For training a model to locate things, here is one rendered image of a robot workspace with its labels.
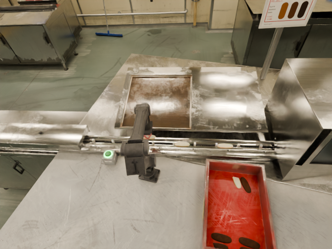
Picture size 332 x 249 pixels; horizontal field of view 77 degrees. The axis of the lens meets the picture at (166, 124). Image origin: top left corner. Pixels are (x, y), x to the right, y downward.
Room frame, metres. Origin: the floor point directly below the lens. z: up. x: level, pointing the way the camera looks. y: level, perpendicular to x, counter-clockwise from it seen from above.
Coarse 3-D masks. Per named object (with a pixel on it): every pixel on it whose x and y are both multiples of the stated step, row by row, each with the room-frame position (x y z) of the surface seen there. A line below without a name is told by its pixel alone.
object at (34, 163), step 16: (0, 112) 1.33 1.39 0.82; (16, 112) 1.31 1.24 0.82; (32, 112) 1.29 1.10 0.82; (48, 112) 1.27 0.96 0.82; (64, 112) 1.26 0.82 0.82; (80, 112) 1.24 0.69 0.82; (0, 160) 0.93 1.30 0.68; (16, 160) 0.91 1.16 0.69; (32, 160) 0.89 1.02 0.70; (48, 160) 0.87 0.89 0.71; (0, 176) 0.97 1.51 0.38; (16, 176) 0.94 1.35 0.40; (32, 176) 0.92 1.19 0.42
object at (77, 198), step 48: (48, 192) 0.56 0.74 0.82; (96, 192) 0.53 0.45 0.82; (144, 192) 0.51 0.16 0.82; (192, 192) 0.48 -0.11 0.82; (288, 192) 0.43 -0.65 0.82; (0, 240) 0.32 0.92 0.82; (48, 240) 0.30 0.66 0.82; (96, 240) 0.28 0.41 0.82; (144, 240) 0.26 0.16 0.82; (192, 240) 0.24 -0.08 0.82; (288, 240) 0.20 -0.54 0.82
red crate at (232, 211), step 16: (224, 176) 0.56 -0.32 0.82; (240, 176) 0.55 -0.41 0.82; (256, 176) 0.54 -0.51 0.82; (208, 192) 0.47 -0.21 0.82; (224, 192) 0.46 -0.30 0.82; (240, 192) 0.45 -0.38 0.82; (256, 192) 0.44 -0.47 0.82; (208, 208) 0.38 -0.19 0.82; (224, 208) 0.37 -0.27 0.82; (240, 208) 0.36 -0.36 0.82; (256, 208) 0.36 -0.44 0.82; (208, 224) 0.30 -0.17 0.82; (224, 224) 0.29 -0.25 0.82; (240, 224) 0.29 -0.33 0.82; (256, 224) 0.28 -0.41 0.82; (208, 240) 0.23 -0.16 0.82; (256, 240) 0.21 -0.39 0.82
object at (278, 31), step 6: (276, 30) 1.46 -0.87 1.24; (282, 30) 1.44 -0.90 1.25; (276, 36) 1.44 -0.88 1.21; (276, 42) 1.44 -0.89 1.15; (270, 48) 1.45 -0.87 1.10; (270, 54) 1.44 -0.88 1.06; (270, 60) 1.44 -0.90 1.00; (264, 66) 1.45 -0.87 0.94; (264, 72) 1.44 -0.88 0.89; (264, 78) 1.44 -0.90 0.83
